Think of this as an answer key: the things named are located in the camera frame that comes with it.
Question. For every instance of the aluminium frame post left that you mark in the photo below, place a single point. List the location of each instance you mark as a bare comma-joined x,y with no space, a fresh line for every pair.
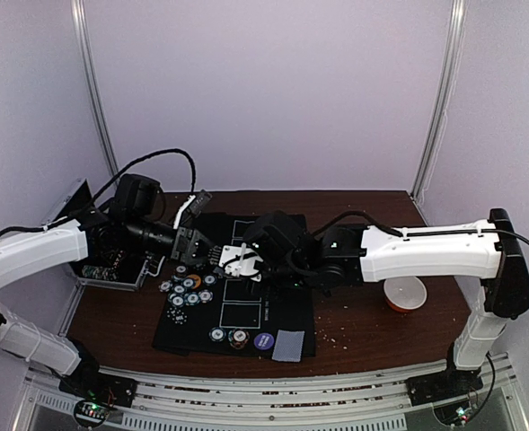
83,41

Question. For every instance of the aluminium poker chip case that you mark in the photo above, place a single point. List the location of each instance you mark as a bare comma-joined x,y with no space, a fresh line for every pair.
107,265

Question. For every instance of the mixed colour chip stack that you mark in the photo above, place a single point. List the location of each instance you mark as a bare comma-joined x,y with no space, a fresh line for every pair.
238,338

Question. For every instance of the orange big blind button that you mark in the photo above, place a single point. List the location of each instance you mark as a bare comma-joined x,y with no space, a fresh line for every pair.
192,281

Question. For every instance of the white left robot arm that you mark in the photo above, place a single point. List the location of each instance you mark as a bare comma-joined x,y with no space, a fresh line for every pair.
27,251

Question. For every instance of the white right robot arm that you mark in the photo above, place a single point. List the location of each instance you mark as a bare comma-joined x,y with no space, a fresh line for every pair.
488,249

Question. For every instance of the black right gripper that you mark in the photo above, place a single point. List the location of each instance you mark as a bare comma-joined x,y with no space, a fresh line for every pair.
266,265

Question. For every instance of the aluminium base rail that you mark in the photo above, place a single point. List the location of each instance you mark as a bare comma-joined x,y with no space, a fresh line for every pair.
375,400

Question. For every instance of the blue green fifty chip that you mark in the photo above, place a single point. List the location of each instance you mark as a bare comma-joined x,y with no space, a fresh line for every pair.
209,280

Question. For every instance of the aluminium frame post right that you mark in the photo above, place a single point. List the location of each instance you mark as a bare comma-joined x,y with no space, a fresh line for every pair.
446,84

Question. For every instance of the aluminium frame post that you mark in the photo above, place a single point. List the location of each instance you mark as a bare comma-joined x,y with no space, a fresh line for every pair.
83,41
446,84

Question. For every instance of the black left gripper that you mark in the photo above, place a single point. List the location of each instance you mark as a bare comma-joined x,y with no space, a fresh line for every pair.
185,241

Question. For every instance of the red black hundred chip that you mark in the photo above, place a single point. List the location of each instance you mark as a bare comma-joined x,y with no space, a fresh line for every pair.
181,271

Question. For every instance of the black poker play mat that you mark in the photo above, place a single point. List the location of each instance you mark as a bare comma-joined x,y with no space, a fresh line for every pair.
237,304

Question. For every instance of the orange white bowl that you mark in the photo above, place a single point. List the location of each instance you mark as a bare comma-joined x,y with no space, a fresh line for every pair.
405,294

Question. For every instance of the purple small blind button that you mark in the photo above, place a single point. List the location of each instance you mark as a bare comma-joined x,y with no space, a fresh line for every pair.
264,341

